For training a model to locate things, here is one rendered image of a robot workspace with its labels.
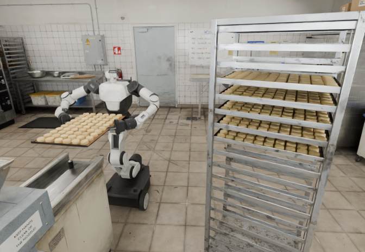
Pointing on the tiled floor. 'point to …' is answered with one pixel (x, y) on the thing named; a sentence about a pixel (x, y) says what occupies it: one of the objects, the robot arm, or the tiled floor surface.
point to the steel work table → (60, 82)
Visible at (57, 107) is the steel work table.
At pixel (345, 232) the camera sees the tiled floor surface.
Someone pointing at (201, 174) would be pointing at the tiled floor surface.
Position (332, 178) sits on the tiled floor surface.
